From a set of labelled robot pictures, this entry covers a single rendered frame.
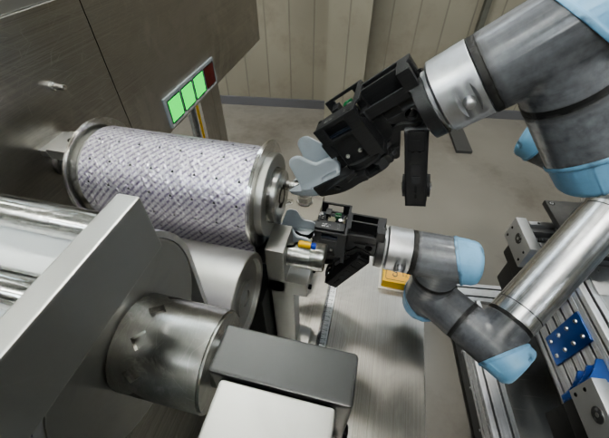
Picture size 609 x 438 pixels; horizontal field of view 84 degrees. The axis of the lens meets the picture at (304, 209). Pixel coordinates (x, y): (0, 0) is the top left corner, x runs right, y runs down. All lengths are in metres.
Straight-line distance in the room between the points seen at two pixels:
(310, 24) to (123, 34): 2.43
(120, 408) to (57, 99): 0.46
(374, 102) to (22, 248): 0.32
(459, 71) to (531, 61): 0.05
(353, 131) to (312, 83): 2.88
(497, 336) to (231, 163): 0.48
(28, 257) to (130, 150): 0.31
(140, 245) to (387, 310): 0.65
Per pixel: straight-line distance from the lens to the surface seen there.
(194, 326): 0.22
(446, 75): 0.35
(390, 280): 0.78
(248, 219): 0.40
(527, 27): 0.35
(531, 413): 1.61
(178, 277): 0.29
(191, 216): 0.45
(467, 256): 0.58
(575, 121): 0.37
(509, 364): 0.64
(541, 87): 0.36
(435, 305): 0.64
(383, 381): 0.71
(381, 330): 0.75
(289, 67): 3.20
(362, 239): 0.56
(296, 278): 0.51
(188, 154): 0.45
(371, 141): 0.36
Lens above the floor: 1.56
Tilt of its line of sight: 45 degrees down
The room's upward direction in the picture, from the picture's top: straight up
